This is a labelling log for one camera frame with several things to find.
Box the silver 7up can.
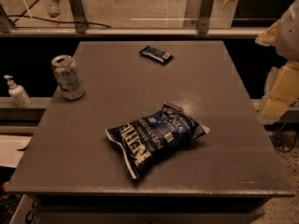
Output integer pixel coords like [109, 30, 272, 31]
[51, 54, 85, 101]

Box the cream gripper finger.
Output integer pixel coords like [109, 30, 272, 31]
[260, 61, 299, 121]
[255, 21, 279, 47]

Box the white pump lotion bottle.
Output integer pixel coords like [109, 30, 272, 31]
[5, 75, 32, 108]

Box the blue rxbar blueberry wrapper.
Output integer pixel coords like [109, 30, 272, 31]
[139, 46, 174, 65]

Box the black cable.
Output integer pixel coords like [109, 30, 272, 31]
[7, 0, 112, 29]

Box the metal railing post left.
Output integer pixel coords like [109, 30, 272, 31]
[68, 0, 88, 34]

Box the metal railing post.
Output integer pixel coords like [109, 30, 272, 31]
[197, 0, 214, 34]
[68, 0, 88, 34]

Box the metal railing post right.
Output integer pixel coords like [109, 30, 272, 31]
[197, 0, 214, 34]

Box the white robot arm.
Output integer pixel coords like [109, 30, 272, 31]
[255, 0, 299, 124]

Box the grey table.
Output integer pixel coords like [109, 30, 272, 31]
[7, 41, 293, 224]

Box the white cardboard box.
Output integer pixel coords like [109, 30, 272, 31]
[9, 195, 48, 224]

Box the blue kettle chips bag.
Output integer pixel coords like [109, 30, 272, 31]
[106, 103, 209, 179]

